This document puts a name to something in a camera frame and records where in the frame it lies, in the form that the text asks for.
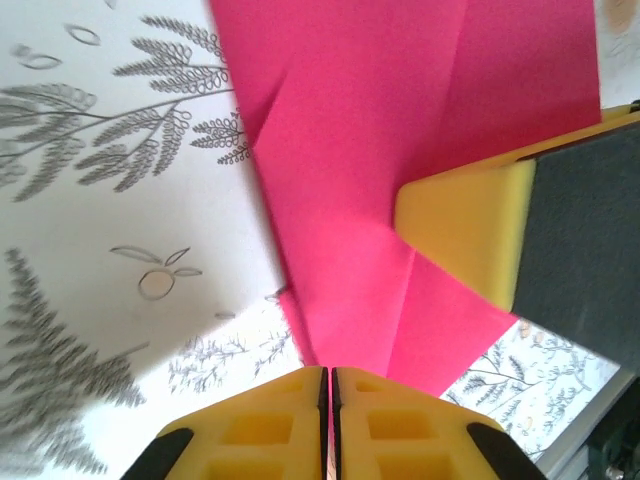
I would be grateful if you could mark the pink paper sheet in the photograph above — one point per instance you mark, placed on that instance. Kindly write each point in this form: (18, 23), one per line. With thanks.
(350, 150)

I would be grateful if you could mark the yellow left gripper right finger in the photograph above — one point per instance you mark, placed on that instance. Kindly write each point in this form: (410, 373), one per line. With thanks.
(410, 435)

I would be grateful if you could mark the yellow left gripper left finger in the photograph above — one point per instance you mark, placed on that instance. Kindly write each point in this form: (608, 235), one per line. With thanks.
(250, 435)

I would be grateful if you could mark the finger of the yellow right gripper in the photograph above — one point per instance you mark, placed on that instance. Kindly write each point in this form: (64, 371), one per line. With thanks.
(575, 240)

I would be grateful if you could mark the floral patterned tablecloth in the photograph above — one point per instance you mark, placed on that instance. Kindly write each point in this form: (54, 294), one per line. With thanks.
(100, 200)

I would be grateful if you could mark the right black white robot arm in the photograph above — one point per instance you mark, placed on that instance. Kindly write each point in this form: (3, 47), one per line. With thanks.
(620, 450)

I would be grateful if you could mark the long aluminium frame rail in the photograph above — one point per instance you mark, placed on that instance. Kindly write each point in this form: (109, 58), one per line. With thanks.
(570, 462)

